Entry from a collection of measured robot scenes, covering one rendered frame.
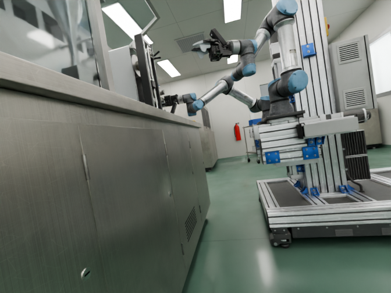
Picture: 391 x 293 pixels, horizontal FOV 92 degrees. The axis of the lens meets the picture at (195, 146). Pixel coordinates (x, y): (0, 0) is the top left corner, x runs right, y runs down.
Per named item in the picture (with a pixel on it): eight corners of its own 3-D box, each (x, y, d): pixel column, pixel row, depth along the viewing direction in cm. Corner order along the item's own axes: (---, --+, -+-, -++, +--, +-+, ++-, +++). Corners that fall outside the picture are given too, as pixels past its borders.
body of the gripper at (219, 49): (212, 53, 97) (234, 52, 100) (209, 38, 98) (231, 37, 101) (209, 61, 105) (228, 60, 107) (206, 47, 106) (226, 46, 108)
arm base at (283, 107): (290, 114, 131) (288, 100, 131) (297, 111, 117) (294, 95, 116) (267, 118, 135) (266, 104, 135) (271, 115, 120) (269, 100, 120)
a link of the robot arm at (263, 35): (262, 19, 129) (224, 75, 123) (272, 7, 118) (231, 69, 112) (274, 30, 131) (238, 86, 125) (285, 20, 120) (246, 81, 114)
